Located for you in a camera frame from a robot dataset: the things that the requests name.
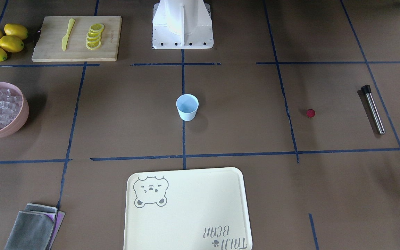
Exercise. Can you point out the red strawberry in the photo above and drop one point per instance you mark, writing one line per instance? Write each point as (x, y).
(310, 113)

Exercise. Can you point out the yellow lemon middle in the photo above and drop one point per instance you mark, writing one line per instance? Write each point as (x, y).
(11, 43)

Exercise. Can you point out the lemon slice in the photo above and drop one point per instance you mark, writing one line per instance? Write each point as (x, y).
(93, 36)
(96, 28)
(93, 45)
(92, 40)

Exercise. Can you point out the yellow plastic knife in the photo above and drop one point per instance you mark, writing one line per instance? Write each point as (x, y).
(64, 41)

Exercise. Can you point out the cream bear serving tray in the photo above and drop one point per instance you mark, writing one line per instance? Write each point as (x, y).
(197, 209)

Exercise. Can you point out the wooden cutting board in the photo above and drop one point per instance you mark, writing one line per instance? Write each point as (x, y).
(49, 46)

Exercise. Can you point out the lemon slice top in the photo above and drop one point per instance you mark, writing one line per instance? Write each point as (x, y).
(96, 28)

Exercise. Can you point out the steel muddler black tip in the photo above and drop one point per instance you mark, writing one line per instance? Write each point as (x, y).
(366, 90)

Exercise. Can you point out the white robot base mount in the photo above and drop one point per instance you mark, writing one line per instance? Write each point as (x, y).
(182, 24)

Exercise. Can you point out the light blue plastic cup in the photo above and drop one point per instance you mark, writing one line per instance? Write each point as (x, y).
(187, 106)

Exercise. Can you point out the grey folded cloth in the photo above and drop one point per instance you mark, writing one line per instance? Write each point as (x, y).
(35, 228)

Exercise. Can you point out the pink bowl of ice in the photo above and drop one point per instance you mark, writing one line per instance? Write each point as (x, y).
(14, 109)

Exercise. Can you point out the lemon slice bottom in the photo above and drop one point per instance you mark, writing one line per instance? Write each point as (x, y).
(93, 45)

